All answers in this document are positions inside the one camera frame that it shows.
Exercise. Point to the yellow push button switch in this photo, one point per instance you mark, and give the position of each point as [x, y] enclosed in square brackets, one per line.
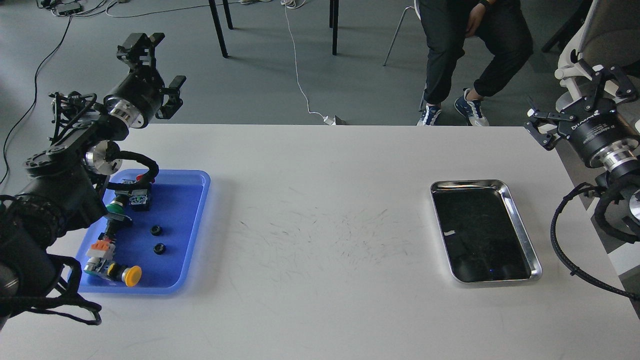
[101, 263]

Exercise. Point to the black power strip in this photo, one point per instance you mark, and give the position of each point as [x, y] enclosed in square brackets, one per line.
[68, 9]

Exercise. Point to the green push button switch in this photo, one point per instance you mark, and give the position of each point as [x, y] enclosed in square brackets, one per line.
[117, 205]

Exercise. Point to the silver metal tray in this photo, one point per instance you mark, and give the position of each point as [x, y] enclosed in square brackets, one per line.
[484, 237]

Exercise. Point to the grey metal chair leg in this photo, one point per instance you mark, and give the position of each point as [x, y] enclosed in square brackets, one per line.
[405, 11]

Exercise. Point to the white office chair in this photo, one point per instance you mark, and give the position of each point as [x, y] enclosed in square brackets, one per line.
[608, 37]

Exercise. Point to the white power adapter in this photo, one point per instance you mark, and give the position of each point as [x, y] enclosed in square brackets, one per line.
[333, 121]

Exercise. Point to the black table leg right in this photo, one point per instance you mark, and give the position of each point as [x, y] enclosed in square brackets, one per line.
[333, 19]

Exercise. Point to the black table leg left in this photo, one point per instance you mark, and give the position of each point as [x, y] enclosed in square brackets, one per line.
[212, 4]

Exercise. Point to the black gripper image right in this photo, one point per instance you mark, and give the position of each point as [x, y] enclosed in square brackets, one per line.
[589, 131]

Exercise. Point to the black table leg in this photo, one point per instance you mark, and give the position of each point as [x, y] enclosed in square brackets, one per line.
[333, 19]
[212, 4]

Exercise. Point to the black selector switch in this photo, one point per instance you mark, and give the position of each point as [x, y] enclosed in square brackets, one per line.
[115, 222]

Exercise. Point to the blue plastic tray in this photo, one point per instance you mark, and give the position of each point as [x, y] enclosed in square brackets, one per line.
[178, 198]

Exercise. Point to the small black gear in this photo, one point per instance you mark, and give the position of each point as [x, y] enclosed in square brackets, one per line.
[156, 230]
[159, 248]

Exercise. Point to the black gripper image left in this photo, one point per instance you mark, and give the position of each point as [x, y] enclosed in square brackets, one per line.
[139, 96]

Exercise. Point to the red push button switch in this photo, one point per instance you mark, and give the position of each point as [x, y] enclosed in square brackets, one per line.
[138, 200]

